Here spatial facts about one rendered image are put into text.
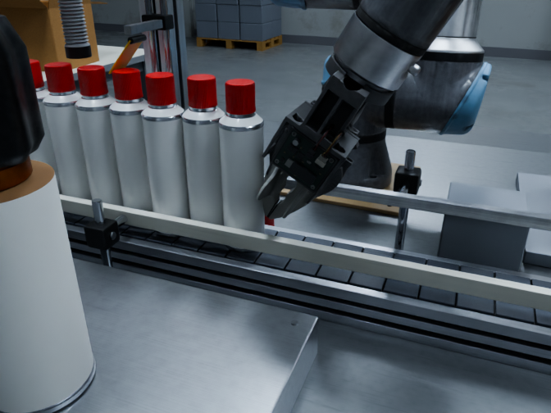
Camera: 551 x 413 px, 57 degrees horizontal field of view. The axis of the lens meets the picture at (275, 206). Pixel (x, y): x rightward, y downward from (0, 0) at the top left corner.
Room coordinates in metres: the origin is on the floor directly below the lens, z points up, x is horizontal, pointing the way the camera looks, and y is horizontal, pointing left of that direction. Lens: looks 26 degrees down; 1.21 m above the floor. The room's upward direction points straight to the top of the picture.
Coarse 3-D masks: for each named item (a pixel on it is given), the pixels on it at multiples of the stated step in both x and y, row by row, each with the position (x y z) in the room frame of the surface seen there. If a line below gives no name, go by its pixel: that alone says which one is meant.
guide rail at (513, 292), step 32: (128, 224) 0.58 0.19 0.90; (160, 224) 0.56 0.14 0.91; (192, 224) 0.55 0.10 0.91; (288, 256) 0.50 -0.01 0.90; (320, 256) 0.49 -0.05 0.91; (352, 256) 0.47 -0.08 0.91; (384, 256) 0.47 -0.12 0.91; (448, 288) 0.44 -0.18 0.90; (480, 288) 0.43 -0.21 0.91; (512, 288) 0.42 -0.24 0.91; (544, 288) 0.41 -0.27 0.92
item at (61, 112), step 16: (48, 64) 0.66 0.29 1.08; (64, 64) 0.66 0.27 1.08; (48, 80) 0.65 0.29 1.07; (64, 80) 0.65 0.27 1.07; (48, 96) 0.65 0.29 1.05; (64, 96) 0.65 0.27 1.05; (80, 96) 0.66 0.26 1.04; (48, 112) 0.64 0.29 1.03; (64, 112) 0.64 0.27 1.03; (48, 128) 0.65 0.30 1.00; (64, 128) 0.64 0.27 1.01; (64, 144) 0.64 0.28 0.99; (80, 144) 0.64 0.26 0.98; (64, 160) 0.64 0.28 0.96; (80, 160) 0.64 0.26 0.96; (64, 176) 0.64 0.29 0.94; (80, 176) 0.64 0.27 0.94; (64, 192) 0.64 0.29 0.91; (80, 192) 0.64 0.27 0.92
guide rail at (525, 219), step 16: (288, 176) 0.58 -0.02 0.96; (336, 192) 0.55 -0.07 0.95; (352, 192) 0.55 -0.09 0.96; (368, 192) 0.54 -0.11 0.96; (384, 192) 0.54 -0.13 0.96; (416, 208) 0.52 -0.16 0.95; (432, 208) 0.51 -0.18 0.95; (448, 208) 0.51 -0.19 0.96; (464, 208) 0.50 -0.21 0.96; (480, 208) 0.50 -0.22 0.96; (496, 208) 0.50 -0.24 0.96; (512, 224) 0.48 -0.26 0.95; (528, 224) 0.48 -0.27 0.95; (544, 224) 0.47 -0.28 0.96
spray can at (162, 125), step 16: (160, 80) 0.58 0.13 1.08; (160, 96) 0.58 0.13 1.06; (144, 112) 0.59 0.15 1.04; (160, 112) 0.58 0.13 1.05; (176, 112) 0.59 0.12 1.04; (144, 128) 0.58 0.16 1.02; (160, 128) 0.57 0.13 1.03; (176, 128) 0.58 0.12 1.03; (160, 144) 0.57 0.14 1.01; (176, 144) 0.58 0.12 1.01; (160, 160) 0.57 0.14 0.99; (176, 160) 0.58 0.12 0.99; (160, 176) 0.58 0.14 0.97; (176, 176) 0.58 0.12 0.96; (160, 192) 0.58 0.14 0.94; (176, 192) 0.58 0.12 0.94; (160, 208) 0.58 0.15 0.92; (176, 208) 0.58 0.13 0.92
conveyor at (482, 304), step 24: (72, 216) 0.63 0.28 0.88; (144, 240) 0.57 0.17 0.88; (168, 240) 0.57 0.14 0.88; (192, 240) 0.57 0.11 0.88; (312, 240) 0.57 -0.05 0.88; (264, 264) 0.51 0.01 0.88; (288, 264) 0.52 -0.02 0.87; (312, 264) 0.51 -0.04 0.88; (432, 264) 0.51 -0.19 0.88; (384, 288) 0.46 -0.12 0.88; (408, 288) 0.46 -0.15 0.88; (432, 288) 0.46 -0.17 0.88; (480, 312) 0.42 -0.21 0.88; (504, 312) 0.42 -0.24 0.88; (528, 312) 0.42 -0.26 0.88
